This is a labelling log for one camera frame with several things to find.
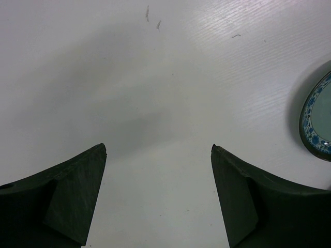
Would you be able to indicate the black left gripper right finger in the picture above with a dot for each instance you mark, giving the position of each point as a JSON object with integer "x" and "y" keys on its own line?
{"x": 260, "y": 209}

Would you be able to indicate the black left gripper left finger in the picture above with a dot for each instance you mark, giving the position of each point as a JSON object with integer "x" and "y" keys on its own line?
{"x": 55, "y": 207}

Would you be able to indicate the blue white porcelain plate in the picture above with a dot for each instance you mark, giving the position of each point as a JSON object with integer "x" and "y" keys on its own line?
{"x": 314, "y": 122}

